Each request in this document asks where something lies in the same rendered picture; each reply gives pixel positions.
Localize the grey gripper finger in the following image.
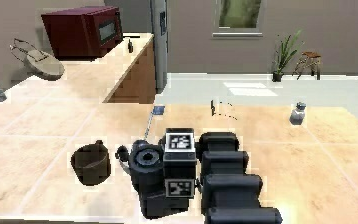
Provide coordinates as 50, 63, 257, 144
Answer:
115, 144, 132, 176

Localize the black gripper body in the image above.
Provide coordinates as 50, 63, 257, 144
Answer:
128, 139, 190, 220

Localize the brown round pot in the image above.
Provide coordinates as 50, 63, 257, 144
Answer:
69, 139, 112, 187

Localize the wooden kitchen counter cabinet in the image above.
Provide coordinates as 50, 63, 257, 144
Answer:
102, 33, 157, 105

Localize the grey fridge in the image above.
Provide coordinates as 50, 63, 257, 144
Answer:
149, 0, 170, 94

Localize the grey flat round pan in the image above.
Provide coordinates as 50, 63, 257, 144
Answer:
9, 37, 66, 82

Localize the dark red microwave oven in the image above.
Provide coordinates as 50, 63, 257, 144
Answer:
40, 5, 124, 62

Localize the glass shaker with grey cap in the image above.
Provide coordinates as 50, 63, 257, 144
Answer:
289, 101, 308, 126

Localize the green house plant in pot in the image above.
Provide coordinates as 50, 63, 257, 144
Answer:
271, 29, 304, 83

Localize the brown wooden stool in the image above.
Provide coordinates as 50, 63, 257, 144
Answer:
292, 50, 323, 81

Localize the blue spatula with grey handle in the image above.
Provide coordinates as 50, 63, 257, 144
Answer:
142, 104, 167, 142

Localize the window with grey frame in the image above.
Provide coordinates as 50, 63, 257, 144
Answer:
212, 0, 265, 38

